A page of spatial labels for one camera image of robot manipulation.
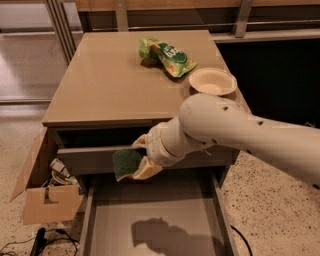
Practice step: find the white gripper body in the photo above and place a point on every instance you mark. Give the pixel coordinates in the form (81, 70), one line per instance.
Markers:
(156, 148)

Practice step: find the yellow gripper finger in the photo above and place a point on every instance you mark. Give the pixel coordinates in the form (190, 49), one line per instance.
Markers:
(146, 169)
(140, 142)

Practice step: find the green and yellow sponge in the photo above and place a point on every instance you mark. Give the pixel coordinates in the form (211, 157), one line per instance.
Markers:
(126, 162)

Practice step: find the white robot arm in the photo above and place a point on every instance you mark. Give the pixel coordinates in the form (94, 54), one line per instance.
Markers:
(205, 120)

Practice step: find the grey open middle drawer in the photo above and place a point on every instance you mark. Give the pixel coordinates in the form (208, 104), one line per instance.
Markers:
(175, 213)

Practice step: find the grey drawer cabinet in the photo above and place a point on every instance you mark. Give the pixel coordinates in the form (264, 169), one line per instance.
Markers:
(109, 93)

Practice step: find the grey top drawer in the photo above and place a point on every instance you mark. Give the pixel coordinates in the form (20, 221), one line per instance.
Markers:
(94, 158)

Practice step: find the white paper bowl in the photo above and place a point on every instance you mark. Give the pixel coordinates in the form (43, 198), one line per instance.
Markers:
(213, 81)

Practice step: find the green chip bag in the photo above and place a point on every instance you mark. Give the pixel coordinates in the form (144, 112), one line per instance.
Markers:
(176, 62)

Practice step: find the clutter inside cardboard box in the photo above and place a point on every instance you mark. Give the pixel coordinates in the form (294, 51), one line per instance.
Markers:
(59, 175)

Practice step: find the brown cardboard box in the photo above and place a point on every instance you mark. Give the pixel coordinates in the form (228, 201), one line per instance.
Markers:
(45, 204)

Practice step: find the black power strip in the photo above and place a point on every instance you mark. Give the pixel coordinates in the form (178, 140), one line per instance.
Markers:
(39, 242)

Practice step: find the metal railing frame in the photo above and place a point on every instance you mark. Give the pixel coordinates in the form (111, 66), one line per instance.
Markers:
(227, 20)

